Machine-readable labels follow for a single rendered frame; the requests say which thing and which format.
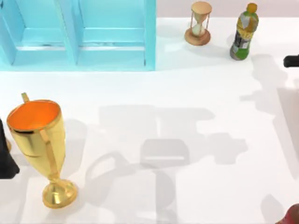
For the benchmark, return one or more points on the light blue rack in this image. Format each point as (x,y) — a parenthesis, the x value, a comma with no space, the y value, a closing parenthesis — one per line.
(77,35)

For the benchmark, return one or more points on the gold trophy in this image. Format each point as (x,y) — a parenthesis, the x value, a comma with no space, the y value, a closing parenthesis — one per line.
(39,140)

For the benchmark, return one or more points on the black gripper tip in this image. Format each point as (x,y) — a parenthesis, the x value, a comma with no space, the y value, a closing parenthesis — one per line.
(292,61)
(5,154)

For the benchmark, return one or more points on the red object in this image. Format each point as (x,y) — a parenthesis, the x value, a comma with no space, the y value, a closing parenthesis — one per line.
(292,215)

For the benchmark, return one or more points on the green bottle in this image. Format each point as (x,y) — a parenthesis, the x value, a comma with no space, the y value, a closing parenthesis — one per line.
(243,35)

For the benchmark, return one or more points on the wooden hourglass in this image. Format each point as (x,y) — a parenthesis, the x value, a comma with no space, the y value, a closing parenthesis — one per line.
(198,28)

